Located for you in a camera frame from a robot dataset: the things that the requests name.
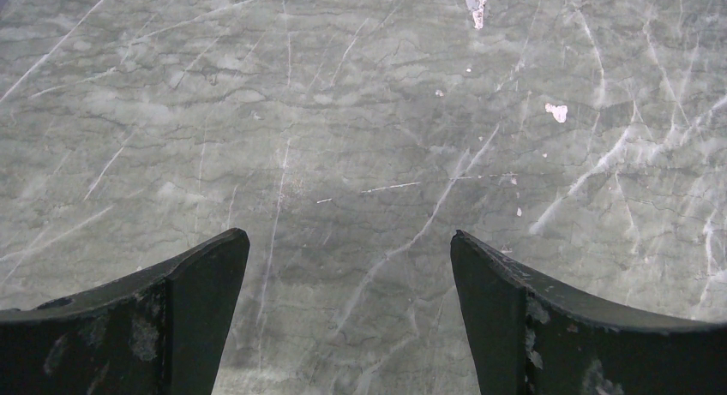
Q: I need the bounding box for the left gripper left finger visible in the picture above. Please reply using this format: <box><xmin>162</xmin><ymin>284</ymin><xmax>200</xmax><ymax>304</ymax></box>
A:
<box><xmin>1</xmin><ymin>228</ymin><xmax>250</xmax><ymax>394</ymax></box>

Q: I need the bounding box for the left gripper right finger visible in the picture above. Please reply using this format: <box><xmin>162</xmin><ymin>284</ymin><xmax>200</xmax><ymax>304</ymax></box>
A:
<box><xmin>450</xmin><ymin>231</ymin><xmax>726</xmax><ymax>394</ymax></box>

